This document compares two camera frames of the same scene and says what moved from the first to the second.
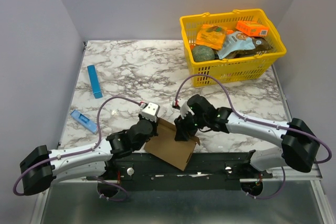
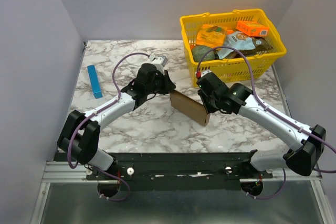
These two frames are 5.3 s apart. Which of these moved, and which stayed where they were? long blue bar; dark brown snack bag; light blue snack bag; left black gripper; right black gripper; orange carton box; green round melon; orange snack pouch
Moved: right black gripper; left black gripper
Stayed: orange snack pouch; light blue snack bag; dark brown snack bag; long blue bar; green round melon; orange carton box
